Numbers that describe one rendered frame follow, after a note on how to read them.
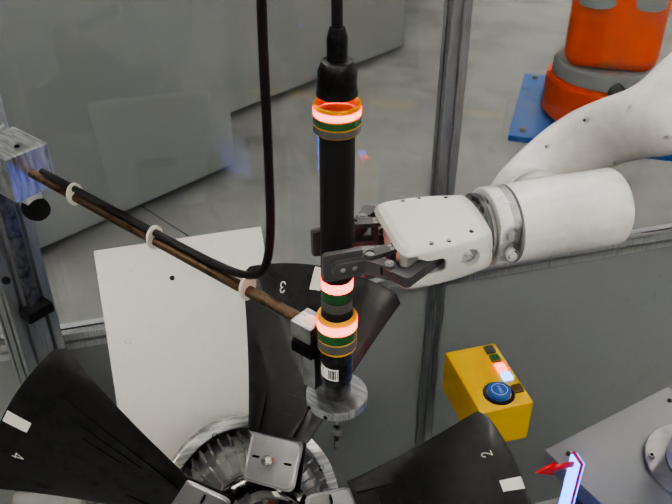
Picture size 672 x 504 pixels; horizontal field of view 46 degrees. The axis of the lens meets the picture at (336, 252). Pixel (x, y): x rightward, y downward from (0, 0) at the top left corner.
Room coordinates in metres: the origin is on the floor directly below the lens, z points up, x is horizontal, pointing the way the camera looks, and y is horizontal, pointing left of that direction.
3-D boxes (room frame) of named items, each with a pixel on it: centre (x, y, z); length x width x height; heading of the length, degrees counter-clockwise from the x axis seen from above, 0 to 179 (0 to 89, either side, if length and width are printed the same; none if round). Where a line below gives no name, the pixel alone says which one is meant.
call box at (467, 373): (1.03, -0.27, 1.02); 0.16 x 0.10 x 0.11; 15
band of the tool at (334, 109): (0.65, 0.00, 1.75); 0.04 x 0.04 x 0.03
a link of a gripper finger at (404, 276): (0.64, -0.08, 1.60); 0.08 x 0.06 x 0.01; 165
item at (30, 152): (1.05, 0.48, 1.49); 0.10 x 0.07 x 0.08; 50
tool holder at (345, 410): (0.66, 0.01, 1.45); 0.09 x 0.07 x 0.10; 51
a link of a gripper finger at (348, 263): (0.63, -0.02, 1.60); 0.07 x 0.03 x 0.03; 106
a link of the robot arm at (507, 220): (0.70, -0.16, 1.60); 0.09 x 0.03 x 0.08; 16
